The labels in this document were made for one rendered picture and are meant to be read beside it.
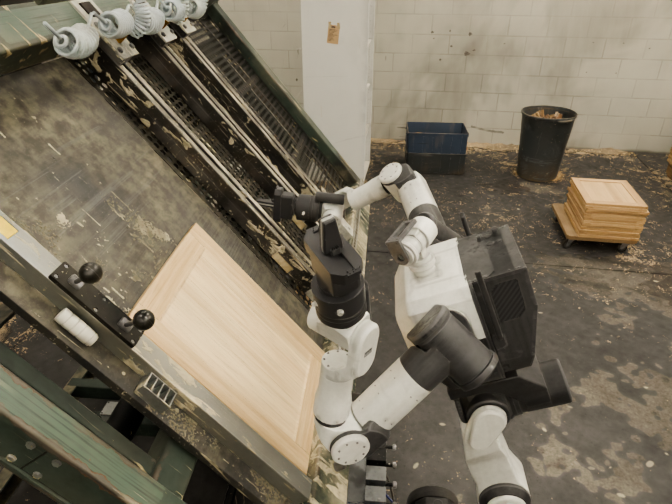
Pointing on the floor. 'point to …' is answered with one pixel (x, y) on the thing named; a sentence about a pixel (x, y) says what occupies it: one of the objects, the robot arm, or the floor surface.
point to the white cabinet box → (340, 74)
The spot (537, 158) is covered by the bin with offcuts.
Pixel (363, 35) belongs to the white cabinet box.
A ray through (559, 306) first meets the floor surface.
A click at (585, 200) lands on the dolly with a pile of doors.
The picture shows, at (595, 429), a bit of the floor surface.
